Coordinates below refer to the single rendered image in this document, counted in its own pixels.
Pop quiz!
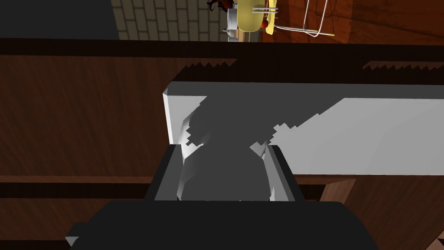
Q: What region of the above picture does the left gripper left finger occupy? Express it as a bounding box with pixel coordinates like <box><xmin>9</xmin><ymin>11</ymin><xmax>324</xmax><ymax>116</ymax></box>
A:
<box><xmin>144</xmin><ymin>144</ymin><xmax>185</xmax><ymax>202</ymax></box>

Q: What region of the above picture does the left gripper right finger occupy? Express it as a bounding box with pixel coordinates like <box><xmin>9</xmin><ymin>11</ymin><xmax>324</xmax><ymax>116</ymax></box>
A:
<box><xmin>262</xmin><ymin>144</ymin><xmax>297</xmax><ymax>202</ymax></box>

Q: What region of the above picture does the grey bar handle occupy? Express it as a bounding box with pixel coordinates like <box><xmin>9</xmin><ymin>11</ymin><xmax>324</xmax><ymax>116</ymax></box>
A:
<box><xmin>162</xmin><ymin>81</ymin><xmax>444</xmax><ymax>202</ymax></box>

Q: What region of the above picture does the yellow chair with metal legs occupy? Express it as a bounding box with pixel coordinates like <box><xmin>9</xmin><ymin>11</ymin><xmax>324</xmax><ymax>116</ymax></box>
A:
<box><xmin>237</xmin><ymin>0</ymin><xmax>336</xmax><ymax>38</ymax></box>

